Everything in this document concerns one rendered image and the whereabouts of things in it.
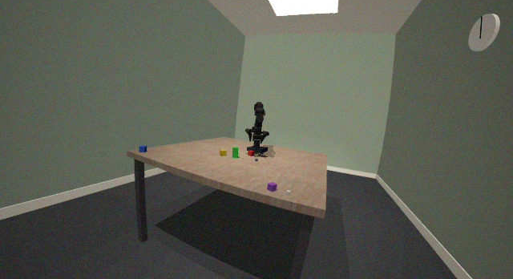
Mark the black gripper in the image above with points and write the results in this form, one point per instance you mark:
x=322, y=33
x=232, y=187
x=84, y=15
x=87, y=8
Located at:
x=265, y=133

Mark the purple cube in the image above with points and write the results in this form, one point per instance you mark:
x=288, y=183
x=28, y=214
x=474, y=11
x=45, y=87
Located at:
x=272, y=186

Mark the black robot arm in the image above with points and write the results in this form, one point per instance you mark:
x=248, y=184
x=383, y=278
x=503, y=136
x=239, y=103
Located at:
x=259, y=113

